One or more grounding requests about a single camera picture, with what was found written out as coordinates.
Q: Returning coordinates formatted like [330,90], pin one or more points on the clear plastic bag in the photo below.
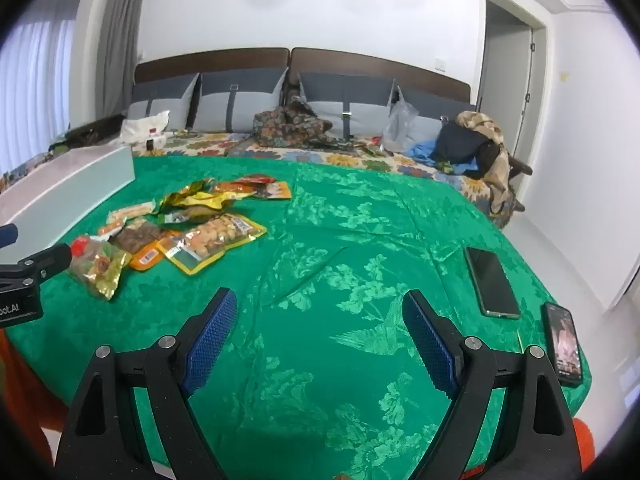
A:
[397,127]

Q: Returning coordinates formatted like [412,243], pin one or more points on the red yellow snack packet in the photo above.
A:
[274,191]

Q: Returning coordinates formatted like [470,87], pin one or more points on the colourful floral bed sheet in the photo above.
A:
[350,157]

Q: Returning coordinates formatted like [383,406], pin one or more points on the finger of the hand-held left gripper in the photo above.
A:
[7,235]
[47,260]

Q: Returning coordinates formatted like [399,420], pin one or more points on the small colourful wrappers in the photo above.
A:
[374,150]

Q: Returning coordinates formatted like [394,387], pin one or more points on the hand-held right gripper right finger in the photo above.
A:
[430,345]

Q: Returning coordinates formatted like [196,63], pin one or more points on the brown wooden headboard panel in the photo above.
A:
[380,67]

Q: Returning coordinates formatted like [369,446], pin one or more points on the brown snack packet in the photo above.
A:
[137,237]

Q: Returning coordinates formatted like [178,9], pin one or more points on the blue cloth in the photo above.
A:
[420,151]

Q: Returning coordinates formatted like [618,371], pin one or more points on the black smartphone dark screen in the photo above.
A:
[492,280]

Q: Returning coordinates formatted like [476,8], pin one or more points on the dark floral patterned clothing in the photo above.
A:
[290,125]

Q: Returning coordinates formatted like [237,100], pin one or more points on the white storage box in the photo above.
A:
[60,185]

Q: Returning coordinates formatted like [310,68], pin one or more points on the white light switch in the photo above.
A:
[440,64]

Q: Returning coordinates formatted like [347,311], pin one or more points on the white sheer curtain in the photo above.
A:
[35,90]

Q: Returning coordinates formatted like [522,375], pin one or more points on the white door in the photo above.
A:
[532,95]

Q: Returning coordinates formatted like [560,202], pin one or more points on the long beige stick snack packet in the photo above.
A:
[131,212]

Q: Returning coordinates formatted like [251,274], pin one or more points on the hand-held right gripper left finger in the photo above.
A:
[212,340]

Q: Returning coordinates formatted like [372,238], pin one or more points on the dark wooden bed rail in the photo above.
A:
[90,132]

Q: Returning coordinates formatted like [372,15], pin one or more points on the green floral blanket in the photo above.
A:
[325,240]

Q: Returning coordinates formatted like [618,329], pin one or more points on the white plastic bag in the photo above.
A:
[142,125]

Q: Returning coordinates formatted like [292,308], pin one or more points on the yellow-edged round snack packet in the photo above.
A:
[215,240]

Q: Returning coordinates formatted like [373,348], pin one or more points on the green patterned cloth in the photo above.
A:
[452,166]

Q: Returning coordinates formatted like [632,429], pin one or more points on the dark wooden chair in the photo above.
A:
[520,166]

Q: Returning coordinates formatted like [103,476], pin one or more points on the dark gold snack packet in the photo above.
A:
[182,192]

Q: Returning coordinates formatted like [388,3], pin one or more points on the small green snack packet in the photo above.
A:
[182,216]

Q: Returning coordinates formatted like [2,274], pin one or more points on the short beige stick snack packet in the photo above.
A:
[110,230]

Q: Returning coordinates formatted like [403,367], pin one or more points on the gold candy bag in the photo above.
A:
[97,267]

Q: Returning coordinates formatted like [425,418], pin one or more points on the black smartphone lit screen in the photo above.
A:
[564,342]

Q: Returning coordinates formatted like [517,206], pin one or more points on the grey curtain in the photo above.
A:
[120,35]

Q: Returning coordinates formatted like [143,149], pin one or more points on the black bag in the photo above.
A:
[460,145]

